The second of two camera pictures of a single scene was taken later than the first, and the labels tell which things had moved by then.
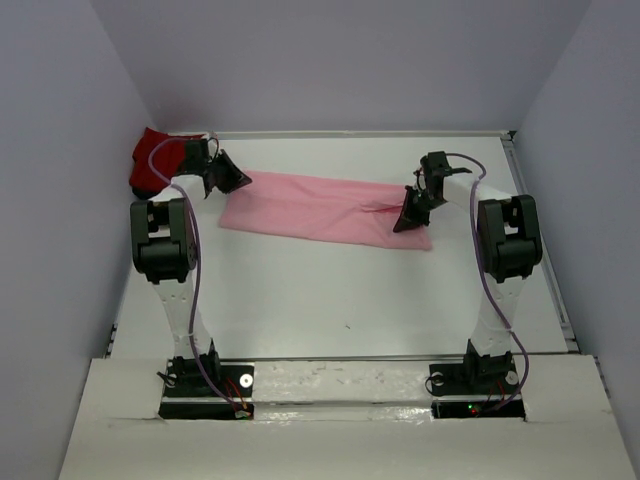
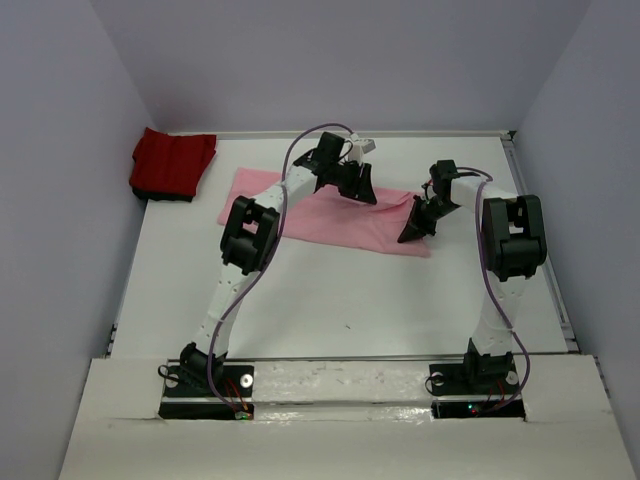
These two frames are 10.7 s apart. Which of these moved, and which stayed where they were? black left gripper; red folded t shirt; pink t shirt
Moved: black left gripper
Stayed: pink t shirt; red folded t shirt
